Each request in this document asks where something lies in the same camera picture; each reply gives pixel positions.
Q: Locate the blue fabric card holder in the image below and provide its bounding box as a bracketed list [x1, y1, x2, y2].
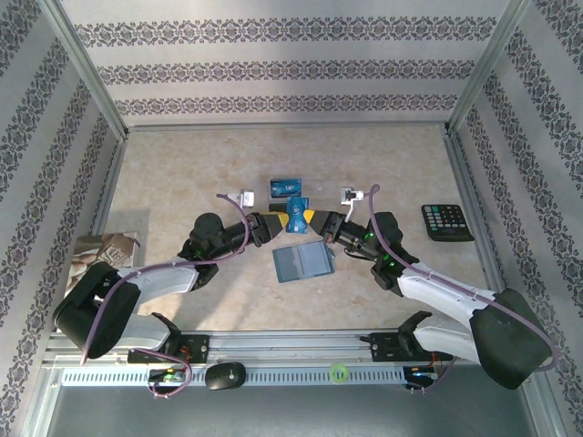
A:
[271, 240, 337, 286]

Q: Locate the clear acrylic card stand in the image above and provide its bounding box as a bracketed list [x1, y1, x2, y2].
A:
[266, 178, 341, 227]

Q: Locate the printed book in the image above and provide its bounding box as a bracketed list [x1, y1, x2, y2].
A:
[63, 230, 143, 301]

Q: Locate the black calculator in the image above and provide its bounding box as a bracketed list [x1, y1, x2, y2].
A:
[420, 203, 476, 243]

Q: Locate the black oval mouse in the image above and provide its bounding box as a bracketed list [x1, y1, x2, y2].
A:
[204, 361, 247, 391]

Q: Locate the small green circuit board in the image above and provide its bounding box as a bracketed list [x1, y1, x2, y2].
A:
[404, 365, 442, 391]
[148, 367, 189, 384]

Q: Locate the aluminium side rail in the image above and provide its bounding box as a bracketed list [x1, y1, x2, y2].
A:
[88, 129, 131, 238]
[444, 127, 520, 329]

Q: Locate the aluminium mounting rail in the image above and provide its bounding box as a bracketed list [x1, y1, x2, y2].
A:
[43, 330, 534, 365]

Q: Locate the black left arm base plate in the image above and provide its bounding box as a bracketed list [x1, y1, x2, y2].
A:
[127, 334, 210, 365]

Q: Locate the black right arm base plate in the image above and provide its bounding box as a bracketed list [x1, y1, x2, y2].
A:
[369, 331, 452, 363]

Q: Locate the white slotted cable duct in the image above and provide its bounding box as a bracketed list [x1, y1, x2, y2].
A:
[60, 367, 406, 387]

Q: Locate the aluminium frame post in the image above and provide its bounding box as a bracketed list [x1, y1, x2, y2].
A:
[38, 0, 131, 140]
[444, 0, 534, 136]

